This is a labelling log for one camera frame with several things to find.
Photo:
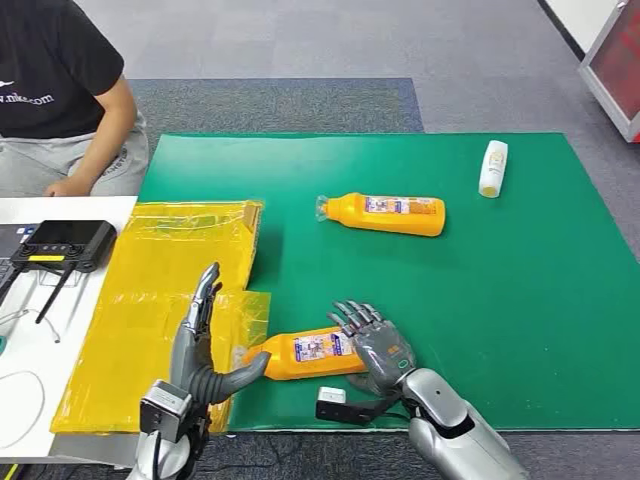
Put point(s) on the small white bottle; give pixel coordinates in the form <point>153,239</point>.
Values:
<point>493,166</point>

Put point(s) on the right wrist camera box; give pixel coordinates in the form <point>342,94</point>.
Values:
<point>330,396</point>

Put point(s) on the person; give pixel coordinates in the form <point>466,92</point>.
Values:
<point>50,60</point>

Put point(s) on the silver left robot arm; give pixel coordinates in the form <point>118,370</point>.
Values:
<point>145,460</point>

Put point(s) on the black remote controller with antennas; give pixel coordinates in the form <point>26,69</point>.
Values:
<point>65,238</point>

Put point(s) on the person's left forearm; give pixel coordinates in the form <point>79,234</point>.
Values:
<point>107,132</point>

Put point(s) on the person's left hand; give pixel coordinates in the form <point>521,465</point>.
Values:
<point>65,188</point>

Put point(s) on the yellow plastic bag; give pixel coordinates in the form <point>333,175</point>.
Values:
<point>150,265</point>

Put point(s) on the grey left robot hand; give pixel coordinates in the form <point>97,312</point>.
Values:
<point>192,351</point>

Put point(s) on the orange bottle with clear cap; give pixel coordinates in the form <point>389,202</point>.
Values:
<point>390,222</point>
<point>285,361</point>

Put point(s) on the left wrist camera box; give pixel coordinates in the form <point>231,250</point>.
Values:
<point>164,407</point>

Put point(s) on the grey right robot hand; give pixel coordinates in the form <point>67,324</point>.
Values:
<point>385,354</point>

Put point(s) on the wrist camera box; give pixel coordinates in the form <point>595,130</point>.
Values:
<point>164,407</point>
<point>330,396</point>

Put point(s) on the green table mat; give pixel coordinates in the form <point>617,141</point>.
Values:
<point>500,298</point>

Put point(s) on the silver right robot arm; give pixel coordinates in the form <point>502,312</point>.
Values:
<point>450,424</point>

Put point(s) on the red and white cabinet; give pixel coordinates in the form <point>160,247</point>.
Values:
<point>620,60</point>

